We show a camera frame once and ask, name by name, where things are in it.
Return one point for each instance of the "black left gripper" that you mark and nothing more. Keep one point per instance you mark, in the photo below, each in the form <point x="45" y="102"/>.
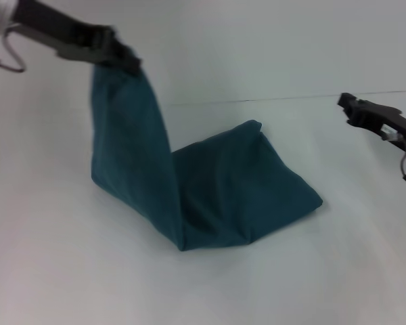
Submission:
<point x="54" y="30"/>

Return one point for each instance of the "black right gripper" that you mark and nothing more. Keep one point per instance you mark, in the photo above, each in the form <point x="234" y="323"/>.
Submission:
<point x="389" y="120"/>

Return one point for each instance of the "teal blue shirt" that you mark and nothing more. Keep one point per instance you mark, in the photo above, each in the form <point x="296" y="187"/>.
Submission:
<point x="189" y="169"/>

